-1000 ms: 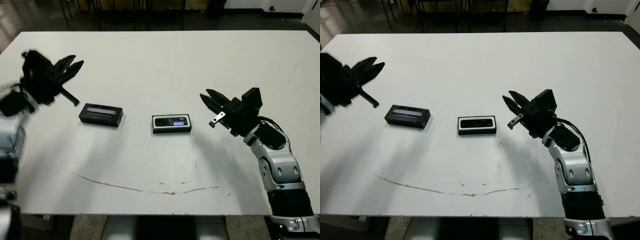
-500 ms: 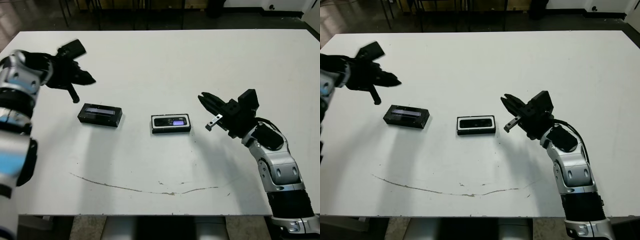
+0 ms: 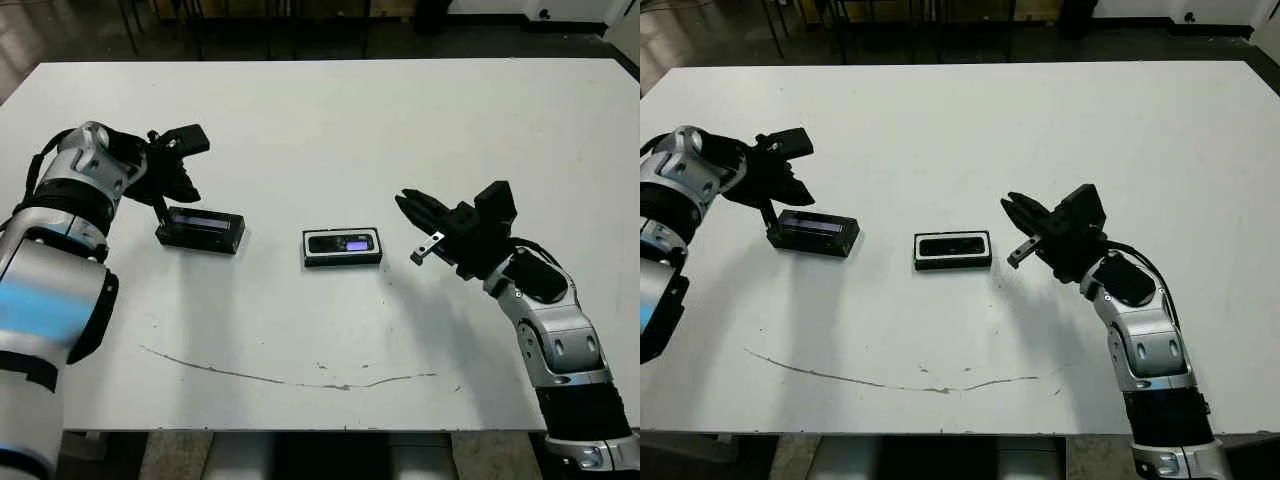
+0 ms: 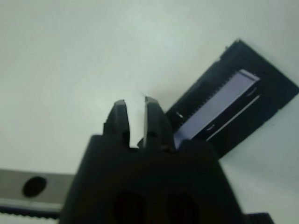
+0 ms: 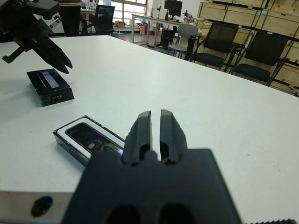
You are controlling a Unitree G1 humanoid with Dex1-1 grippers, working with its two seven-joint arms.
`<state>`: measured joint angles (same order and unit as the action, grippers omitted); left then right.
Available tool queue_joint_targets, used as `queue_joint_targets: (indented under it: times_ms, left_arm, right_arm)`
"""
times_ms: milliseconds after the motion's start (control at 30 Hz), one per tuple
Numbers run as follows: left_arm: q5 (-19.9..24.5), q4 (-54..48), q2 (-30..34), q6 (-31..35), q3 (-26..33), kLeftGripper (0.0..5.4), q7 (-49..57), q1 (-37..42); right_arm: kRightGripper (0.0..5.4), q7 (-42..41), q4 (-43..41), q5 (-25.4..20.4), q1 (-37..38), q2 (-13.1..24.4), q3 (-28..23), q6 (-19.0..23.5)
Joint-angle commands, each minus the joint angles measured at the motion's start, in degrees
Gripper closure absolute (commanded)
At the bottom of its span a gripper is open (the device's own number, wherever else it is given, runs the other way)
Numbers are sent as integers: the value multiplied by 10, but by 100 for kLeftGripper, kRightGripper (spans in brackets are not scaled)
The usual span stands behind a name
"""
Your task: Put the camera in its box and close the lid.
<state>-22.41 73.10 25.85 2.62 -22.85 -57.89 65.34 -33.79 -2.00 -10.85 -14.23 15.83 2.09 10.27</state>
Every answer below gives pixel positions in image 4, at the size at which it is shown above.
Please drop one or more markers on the black box lid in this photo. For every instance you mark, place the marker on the black box lid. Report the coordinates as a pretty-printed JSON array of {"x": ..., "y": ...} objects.
[{"x": 268, "y": 98}]

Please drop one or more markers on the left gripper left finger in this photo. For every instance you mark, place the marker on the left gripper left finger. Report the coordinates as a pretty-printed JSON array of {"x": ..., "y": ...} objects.
[{"x": 119, "y": 121}]

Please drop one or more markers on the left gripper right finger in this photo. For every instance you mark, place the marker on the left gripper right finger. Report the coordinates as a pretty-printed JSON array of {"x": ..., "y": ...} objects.
[{"x": 156, "y": 126}]

